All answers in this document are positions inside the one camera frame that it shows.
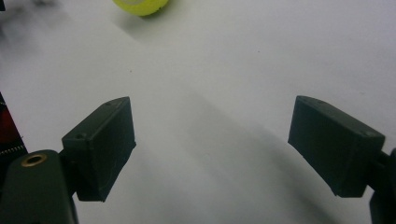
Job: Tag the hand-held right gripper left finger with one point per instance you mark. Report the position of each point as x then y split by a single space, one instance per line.
99 149

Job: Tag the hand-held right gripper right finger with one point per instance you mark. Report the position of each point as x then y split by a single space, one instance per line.
336 149

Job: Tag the dark red and black cloth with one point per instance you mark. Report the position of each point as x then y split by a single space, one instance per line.
8 133

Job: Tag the yellow-green tennis ball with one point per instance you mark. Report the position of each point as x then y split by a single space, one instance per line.
140 6

